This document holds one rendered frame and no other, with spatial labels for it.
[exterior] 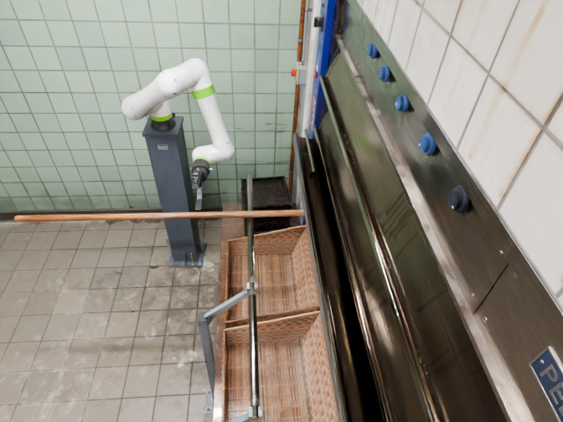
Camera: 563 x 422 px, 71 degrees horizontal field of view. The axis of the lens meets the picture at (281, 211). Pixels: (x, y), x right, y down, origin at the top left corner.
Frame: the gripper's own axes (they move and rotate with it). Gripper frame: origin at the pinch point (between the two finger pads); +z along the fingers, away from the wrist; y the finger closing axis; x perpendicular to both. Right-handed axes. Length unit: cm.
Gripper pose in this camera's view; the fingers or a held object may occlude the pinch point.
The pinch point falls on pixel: (196, 198)
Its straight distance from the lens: 196.8
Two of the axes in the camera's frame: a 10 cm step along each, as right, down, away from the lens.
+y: -0.4, 7.2, 6.9
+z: 0.6, 7.0, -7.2
